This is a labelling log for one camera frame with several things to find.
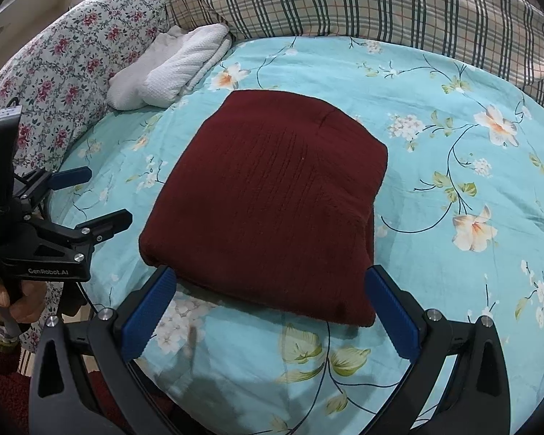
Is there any light blue floral bedsheet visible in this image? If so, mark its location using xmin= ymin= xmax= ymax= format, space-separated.
xmin=50 ymin=34 xmax=544 ymax=435

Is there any white floral quilt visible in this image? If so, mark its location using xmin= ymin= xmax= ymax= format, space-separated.
xmin=0 ymin=0 xmax=173 ymax=218

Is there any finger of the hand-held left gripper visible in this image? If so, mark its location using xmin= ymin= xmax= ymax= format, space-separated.
xmin=13 ymin=166 xmax=92 ymax=210
xmin=74 ymin=209 xmax=133 ymax=244

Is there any black cable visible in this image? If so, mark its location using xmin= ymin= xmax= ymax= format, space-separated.
xmin=70 ymin=280 xmax=98 ymax=315

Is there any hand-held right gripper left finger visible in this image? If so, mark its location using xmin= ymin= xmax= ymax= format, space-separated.
xmin=27 ymin=264 xmax=178 ymax=435

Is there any person's left hand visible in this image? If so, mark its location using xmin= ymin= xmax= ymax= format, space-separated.
xmin=0 ymin=276 xmax=47 ymax=327

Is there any maroon knit sweater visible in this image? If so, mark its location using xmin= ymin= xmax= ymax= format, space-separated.
xmin=138 ymin=90 xmax=388 ymax=327

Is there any white towel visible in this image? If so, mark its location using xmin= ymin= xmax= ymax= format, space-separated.
xmin=106 ymin=25 xmax=232 ymax=110

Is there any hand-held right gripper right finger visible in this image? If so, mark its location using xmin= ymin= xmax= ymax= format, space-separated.
xmin=364 ymin=264 xmax=512 ymax=435

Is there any plaid quilt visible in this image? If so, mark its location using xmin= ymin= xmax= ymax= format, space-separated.
xmin=165 ymin=0 xmax=544 ymax=121

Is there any person's maroon fleece clothing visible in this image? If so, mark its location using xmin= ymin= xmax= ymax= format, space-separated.
xmin=0 ymin=340 xmax=132 ymax=435

